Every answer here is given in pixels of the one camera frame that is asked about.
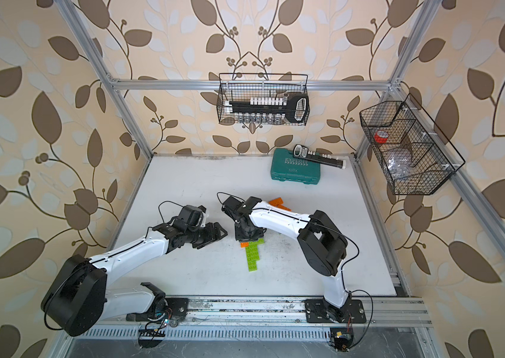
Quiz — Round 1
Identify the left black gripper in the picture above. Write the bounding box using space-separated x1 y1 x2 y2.
184 221 229 247

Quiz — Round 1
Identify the green brick long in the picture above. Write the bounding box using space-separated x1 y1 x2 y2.
252 246 260 261

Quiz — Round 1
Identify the green brick lowest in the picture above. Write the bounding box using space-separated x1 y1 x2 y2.
247 258 258 271

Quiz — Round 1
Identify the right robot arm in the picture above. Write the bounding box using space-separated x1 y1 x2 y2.
221 195 353 322

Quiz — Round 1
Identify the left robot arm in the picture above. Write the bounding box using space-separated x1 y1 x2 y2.
41 205 227 337

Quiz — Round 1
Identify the orange brick top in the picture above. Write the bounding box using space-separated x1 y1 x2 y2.
269 198 284 207

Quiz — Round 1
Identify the green tool case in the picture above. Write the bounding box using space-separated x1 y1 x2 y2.
270 149 320 185

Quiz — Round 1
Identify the clear plastic bag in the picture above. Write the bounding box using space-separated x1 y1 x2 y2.
385 148 413 180

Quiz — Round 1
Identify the socket rail on case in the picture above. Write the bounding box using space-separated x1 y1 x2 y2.
292 144 346 169

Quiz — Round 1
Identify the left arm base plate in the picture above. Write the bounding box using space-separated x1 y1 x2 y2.
126 298 189 323

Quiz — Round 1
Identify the aluminium front rail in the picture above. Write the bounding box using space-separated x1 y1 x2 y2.
98 292 433 328

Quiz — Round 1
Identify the socket rail in basket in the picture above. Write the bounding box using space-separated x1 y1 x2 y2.
217 93 310 125

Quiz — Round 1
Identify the back wire basket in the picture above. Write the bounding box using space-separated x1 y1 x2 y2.
217 72 310 126

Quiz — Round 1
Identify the wire basket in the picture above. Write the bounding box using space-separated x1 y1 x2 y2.
359 94 466 195
217 72 310 126

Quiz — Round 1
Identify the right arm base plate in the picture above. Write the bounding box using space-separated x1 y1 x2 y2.
304 298 367 324

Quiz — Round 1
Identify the right wire basket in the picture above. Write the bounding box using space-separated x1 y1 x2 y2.
359 94 466 195

